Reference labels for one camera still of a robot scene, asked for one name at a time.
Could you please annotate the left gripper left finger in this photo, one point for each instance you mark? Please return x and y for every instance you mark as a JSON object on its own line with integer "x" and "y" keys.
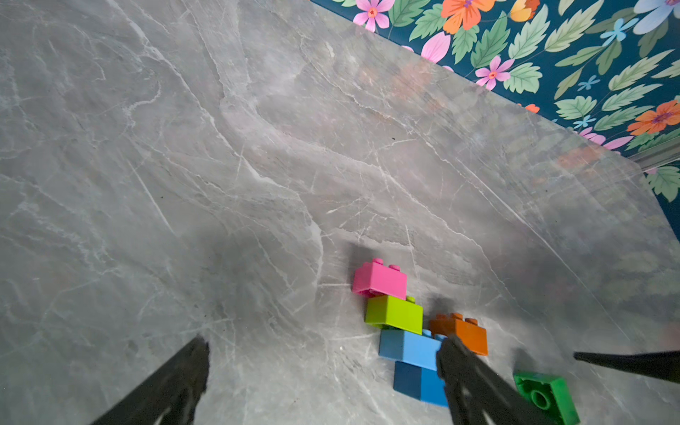
{"x": 171, "y": 394}

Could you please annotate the lime green lego brick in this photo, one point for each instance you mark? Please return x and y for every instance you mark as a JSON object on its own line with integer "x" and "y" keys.
{"x": 386, "y": 312}

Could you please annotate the orange lego brick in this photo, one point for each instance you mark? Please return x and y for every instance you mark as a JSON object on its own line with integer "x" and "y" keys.
{"x": 468, "y": 330}

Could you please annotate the light blue long lego brick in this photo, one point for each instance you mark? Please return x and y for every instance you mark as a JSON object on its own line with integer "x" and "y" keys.
{"x": 413, "y": 349}

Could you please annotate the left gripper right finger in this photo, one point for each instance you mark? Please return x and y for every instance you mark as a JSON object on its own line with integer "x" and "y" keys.
{"x": 478, "y": 395}

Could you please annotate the dark blue small lego brick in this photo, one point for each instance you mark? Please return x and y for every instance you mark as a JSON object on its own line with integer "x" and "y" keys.
{"x": 419, "y": 383}

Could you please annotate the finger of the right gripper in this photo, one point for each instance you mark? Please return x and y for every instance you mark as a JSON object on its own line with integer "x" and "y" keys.
{"x": 658, "y": 365}

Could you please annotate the pink lego brick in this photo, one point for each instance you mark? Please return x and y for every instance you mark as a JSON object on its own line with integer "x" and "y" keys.
{"x": 375, "y": 279}

